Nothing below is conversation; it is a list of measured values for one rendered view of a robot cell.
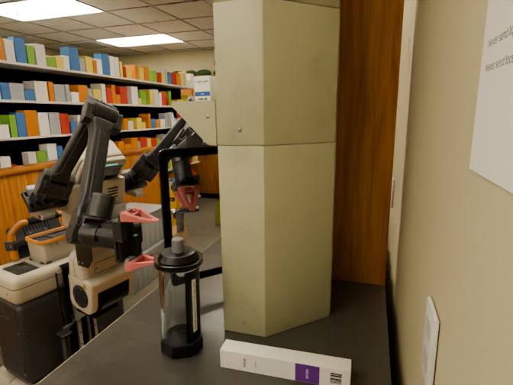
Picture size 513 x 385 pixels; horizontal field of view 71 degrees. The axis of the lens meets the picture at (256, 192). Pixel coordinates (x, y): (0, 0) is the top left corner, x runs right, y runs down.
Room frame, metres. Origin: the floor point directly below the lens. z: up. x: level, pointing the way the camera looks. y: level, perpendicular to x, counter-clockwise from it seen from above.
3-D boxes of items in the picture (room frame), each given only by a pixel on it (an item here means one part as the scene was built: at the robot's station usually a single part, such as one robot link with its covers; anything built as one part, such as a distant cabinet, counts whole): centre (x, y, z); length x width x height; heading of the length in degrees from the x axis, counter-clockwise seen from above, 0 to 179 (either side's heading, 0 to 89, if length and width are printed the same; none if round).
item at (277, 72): (0.94, -0.08, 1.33); 0.32 x 0.25 x 0.77; 162
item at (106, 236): (0.81, 0.33, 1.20); 0.07 x 0.07 x 0.10; 72
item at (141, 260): (0.79, 0.27, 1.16); 0.09 x 0.07 x 0.07; 72
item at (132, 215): (0.79, 0.27, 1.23); 0.09 x 0.07 x 0.07; 72
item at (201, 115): (0.99, 0.09, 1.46); 0.32 x 0.11 x 0.10; 162
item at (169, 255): (0.76, 0.18, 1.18); 0.09 x 0.09 x 0.07
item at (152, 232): (3.07, 1.12, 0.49); 0.60 x 0.42 x 0.33; 162
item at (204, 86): (0.93, 0.12, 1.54); 0.05 x 0.05 x 0.06; 57
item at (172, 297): (0.76, 0.18, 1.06); 0.11 x 0.11 x 0.21
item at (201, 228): (1.04, 0.13, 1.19); 0.30 x 0.01 x 0.40; 121
